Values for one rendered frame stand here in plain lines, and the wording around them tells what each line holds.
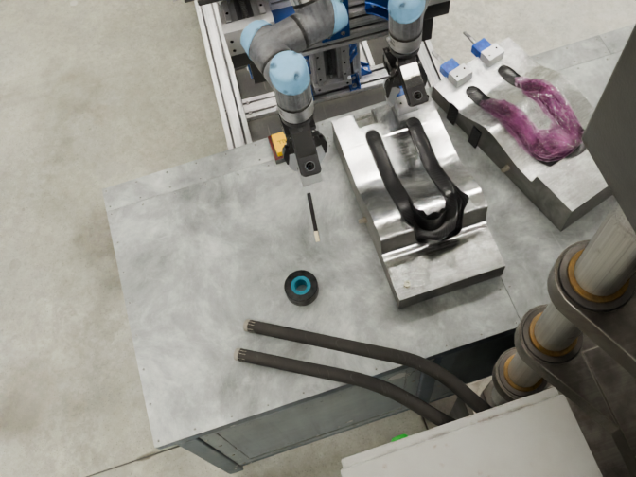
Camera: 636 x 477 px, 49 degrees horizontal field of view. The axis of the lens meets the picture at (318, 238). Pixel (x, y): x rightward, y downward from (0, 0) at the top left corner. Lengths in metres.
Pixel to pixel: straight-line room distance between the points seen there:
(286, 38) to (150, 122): 1.63
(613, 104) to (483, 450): 0.47
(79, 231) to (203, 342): 1.28
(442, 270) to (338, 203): 0.33
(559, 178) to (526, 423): 0.90
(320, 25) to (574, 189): 0.70
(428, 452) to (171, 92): 2.40
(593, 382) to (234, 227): 0.98
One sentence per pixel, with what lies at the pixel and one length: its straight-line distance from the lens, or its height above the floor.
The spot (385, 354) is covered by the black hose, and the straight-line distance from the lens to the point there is 1.52.
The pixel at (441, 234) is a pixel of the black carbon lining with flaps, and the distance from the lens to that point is 1.67.
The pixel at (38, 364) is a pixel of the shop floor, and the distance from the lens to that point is 2.74.
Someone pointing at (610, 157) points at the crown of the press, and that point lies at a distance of 0.66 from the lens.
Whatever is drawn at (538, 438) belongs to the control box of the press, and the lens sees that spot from 0.94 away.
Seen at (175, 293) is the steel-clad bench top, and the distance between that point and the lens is 1.75.
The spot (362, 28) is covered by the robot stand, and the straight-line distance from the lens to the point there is 2.18.
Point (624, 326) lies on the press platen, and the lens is 0.93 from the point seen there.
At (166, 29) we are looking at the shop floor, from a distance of 3.32.
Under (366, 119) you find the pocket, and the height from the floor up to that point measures 0.86.
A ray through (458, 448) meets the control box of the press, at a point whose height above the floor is 1.47.
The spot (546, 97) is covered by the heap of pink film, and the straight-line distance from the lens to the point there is 1.85.
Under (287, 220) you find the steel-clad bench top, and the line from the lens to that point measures 1.77.
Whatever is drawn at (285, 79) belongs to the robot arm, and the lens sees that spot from 1.37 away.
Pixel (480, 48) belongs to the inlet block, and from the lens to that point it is 1.97.
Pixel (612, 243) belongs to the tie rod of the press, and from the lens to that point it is 0.81.
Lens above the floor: 2.38
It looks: 65 degrees down
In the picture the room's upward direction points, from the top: 11 degrees counter-clockwise
